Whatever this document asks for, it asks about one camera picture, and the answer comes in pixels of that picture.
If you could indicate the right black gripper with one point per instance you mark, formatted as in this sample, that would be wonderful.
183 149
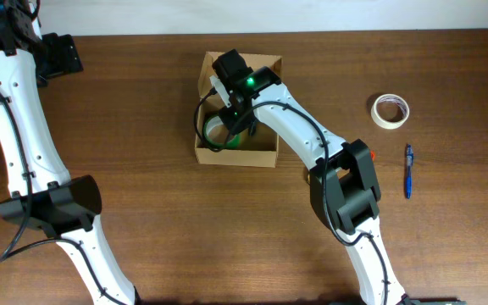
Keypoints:
233 124

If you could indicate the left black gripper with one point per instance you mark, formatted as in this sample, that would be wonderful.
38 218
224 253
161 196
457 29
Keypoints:
64 54

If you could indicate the green tape roll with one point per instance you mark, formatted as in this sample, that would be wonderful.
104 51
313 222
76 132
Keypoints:
215 133

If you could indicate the brown cardboard box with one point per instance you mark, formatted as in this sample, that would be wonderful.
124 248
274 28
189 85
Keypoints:
254 149

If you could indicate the white masking tape roll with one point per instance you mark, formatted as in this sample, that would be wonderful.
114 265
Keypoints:
390 111

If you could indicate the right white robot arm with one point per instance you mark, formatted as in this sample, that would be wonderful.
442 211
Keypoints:
344 188

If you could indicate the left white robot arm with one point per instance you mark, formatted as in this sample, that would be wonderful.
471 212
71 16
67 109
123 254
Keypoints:
43 195

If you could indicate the blue ballpoint pen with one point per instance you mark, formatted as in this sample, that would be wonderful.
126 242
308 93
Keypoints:
408 171

